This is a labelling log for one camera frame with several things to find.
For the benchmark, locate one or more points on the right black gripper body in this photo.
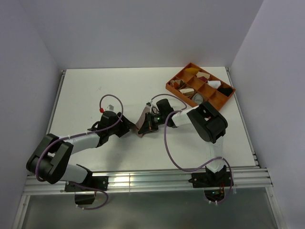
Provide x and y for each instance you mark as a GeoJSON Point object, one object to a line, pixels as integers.
{"type": "Point", "coordinates": [154, 120]}

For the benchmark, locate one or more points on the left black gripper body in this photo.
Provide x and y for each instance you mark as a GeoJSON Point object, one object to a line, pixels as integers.
{"type": "Point", "coordinates": [119, 128]}

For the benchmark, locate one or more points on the beige sock with red stripes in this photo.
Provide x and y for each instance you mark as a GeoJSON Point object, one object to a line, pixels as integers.
{"type": "Point", "coordinates": [141, 120]}

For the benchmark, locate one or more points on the grey sock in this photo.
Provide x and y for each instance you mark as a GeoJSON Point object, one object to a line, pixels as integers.
{"type": "Point", "coordinates": [198, 99]}

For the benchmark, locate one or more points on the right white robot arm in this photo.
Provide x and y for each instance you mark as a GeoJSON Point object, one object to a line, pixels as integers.
{"type": "Point", "coordinates": [209, 124]}

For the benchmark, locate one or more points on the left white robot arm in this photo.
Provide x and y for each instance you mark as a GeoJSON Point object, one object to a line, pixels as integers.
{"type": "Point", "coordinates": [50, 160]}

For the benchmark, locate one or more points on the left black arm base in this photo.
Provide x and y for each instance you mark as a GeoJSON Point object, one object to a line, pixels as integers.
{"type": "Point", "coordinates": [86, 192]}

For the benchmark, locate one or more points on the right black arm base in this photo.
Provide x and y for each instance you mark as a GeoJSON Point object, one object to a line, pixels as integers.
{"type": "Point", "coordinates": [218, 181]}

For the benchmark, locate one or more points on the brown patterned rolled sock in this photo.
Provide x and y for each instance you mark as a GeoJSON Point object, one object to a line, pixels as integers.
{"type": "Point", "coordinates": [177, 84]}

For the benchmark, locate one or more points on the beige brown rolled sock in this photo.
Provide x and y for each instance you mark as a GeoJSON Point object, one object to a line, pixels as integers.
{"type": "Point", "coordinates": [187, 91]}

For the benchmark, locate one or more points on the orange compartment tray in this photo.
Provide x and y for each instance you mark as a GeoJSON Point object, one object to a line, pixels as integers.
{"type": "Point", "coordinates": [218, 100]}

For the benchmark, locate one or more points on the yellow rolled sock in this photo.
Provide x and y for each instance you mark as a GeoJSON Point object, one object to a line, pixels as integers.
{"type": "Point", "coordinates": [192, 70]}

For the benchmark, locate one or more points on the red beige rolled sock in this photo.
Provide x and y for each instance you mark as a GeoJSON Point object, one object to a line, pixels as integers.
{"type": "Point", "coordinates": [203, 76]}

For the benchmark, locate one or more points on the white rolled sock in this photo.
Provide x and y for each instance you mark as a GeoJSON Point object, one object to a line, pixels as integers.
{"type": "Point", "coordinates": [214, 84]}

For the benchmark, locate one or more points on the black rolled sock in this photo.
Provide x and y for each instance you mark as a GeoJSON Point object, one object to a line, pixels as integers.
{"type": "Point", "coordinates": [226, 91]}

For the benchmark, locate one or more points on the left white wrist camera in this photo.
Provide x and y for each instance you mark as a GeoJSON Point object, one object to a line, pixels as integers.
{"type": "Point", "coordinates": [108, 108]}

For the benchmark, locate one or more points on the aluminium frame rail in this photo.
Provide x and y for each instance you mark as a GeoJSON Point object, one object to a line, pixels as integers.
{"type": "Point", "coordinates": [151, 181]}

